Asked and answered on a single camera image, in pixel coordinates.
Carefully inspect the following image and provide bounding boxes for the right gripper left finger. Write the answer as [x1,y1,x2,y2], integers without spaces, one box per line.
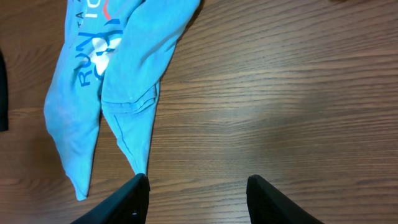
[71,174,150,224]

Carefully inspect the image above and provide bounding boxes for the black garment on table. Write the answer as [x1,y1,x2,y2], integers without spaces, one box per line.
[0,54,9,132]

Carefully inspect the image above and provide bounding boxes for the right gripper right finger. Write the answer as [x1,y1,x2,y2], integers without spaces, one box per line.
[246,175,323,224]

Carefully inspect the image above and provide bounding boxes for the light blue printed t-shirt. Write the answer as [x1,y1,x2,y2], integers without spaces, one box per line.
[44,0,200,201]

